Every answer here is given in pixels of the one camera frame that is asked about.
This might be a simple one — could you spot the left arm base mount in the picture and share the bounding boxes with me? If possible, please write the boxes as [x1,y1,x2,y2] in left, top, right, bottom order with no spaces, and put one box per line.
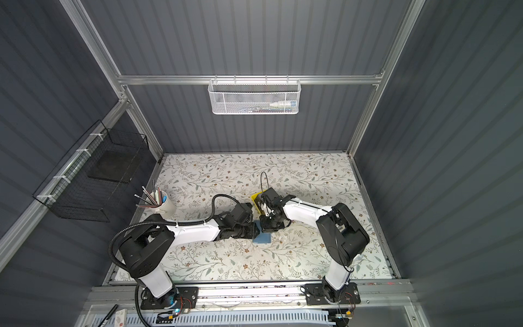
[138,287,200,310]

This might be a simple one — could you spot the black wire mesh basket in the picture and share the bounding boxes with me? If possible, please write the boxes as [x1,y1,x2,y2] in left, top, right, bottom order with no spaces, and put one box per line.
[33,123,150,222]

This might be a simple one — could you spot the white tube in basket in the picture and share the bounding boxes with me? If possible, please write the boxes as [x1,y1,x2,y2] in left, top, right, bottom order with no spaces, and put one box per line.
[253,100,298,112]

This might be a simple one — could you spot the pens in cup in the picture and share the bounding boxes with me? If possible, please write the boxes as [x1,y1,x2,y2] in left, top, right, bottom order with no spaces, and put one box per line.
[133,187,168,208]

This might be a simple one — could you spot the white wire mesh basket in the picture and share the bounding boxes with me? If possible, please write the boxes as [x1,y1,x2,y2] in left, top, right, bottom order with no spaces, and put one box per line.
[208,78,302,115]

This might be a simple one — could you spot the white pen cup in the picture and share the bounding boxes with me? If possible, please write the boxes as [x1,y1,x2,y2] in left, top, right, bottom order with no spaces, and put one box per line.
[153,190,177,219]

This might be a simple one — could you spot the blue leather card holder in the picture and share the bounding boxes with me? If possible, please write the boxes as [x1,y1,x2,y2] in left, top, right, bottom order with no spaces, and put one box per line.
[253,232,272,245]

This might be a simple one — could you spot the yellow plastic card tray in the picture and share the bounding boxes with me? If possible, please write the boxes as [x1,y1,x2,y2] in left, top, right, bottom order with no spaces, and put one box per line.
[251,192,265,215]

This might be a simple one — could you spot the black corrugated cable hose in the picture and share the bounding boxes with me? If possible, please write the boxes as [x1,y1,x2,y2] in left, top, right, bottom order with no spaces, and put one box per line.
[108,193,242,275]

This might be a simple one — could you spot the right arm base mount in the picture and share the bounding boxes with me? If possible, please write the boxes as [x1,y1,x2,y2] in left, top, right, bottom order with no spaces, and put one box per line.
[300,282,361,307]

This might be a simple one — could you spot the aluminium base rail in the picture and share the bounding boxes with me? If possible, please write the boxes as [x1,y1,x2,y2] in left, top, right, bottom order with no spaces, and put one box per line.
[87,279,415,311]

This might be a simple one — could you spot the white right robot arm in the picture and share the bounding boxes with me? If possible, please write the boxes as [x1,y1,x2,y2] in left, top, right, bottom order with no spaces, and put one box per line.
[253,188,370,294]

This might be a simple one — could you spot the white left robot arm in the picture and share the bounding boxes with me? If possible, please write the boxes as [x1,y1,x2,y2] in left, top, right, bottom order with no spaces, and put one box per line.
[111,203,260,298]

